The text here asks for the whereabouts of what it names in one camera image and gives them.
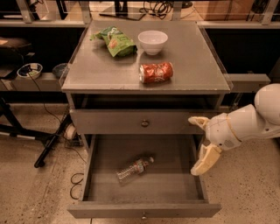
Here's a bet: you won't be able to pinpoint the closed top drawer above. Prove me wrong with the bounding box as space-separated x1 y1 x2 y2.
70 109 215 134

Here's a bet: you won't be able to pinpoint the black stand legs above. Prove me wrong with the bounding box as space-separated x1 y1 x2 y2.
0 98 71 168

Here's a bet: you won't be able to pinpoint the clear plastic water bottle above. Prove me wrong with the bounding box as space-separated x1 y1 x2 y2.
116 157 155 183

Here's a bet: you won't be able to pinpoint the green chip bag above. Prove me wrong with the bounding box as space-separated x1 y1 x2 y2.
90 26 137 57

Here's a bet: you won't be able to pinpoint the black monitor stand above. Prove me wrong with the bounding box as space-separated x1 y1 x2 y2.
99 0 144 21

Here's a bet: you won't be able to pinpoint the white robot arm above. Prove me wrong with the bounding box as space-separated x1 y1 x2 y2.
188 83 280 176

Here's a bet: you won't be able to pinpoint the cardboard box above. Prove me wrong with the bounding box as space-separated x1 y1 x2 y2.
193 0 255 21

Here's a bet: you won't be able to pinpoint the black cable bundle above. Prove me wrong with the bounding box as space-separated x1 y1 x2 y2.
139 0 175 20

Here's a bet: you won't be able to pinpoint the orange soda can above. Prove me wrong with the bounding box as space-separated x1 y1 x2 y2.
139 62 173 84

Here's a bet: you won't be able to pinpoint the open middle drawer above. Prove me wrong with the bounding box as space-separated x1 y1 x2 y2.
68 135 221 219

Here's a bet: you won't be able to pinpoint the dark round dish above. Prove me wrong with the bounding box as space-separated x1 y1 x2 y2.
52 63 68 79

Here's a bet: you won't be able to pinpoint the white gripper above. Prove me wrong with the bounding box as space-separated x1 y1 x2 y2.
188 113 241 176

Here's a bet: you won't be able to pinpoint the black floor cable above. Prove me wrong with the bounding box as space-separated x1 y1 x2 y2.
69 172 86 200

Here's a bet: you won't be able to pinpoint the white bowl with cables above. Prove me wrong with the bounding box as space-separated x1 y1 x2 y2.
17 63 43 79

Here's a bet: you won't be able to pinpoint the grey drawer cabinet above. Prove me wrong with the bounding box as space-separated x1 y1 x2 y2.
61 21 233 146

